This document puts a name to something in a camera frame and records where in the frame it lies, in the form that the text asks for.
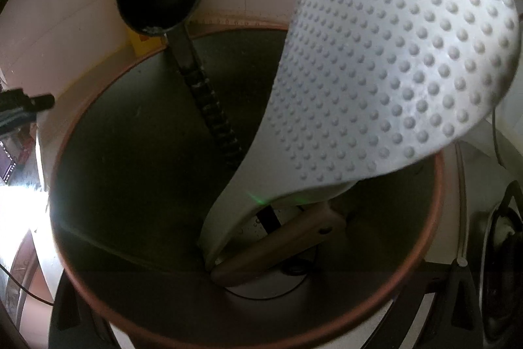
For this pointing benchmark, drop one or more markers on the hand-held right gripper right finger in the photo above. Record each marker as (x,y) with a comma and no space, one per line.
(445,312)

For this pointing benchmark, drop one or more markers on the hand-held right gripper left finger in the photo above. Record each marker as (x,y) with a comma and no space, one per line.
(69,316)

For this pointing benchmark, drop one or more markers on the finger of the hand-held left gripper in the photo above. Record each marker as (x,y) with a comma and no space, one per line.
(20,103)

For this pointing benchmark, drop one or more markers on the red cylindrical container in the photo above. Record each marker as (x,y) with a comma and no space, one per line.
(135,169)

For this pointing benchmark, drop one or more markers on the white dotted rice paddle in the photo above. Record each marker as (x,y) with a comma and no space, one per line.
(388,46)

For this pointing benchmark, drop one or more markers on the smartphone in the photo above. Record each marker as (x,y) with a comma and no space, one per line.
(7,165)

